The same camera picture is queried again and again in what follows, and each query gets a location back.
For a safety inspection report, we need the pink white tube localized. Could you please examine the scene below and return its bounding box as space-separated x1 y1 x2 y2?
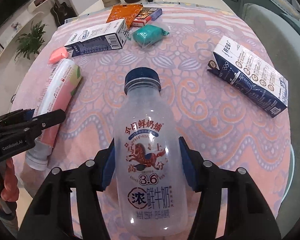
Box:
25 58 83 172

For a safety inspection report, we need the clear plastic milk bottle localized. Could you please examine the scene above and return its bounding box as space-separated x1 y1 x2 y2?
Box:
114 67 188 237

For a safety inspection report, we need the blue white milk carton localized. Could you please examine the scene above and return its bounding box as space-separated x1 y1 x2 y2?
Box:
207 36 288 118

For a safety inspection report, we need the orange snack wrapper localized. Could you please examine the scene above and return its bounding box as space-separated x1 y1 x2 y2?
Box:
107 4 143 29

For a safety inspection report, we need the light blue trash basket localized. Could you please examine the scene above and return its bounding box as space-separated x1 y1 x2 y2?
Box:
281 144 295 204

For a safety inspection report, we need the person's left hand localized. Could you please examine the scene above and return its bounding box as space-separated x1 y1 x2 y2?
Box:
1 158 19 202

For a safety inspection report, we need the pink patterned table cloth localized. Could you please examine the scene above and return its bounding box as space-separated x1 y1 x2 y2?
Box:
11 3 292 240

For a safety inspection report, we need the pink wrapped packet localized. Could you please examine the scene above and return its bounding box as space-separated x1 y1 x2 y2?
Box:
48 47 69 64

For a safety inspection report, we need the white tv cabinet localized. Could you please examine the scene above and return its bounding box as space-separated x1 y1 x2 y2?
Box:
0 0 53 60

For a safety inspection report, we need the black acoustic guitar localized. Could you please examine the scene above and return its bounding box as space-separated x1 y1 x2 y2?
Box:
50 0 77 27

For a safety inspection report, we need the teal wrapped packet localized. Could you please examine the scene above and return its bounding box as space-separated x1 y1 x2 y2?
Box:
132 24 170 48

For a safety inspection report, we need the red blue card box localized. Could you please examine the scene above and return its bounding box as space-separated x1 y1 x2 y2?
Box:
130 7 162 27

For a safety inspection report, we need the teal fabric sofa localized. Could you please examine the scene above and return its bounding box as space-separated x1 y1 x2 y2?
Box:
223 0 300 236

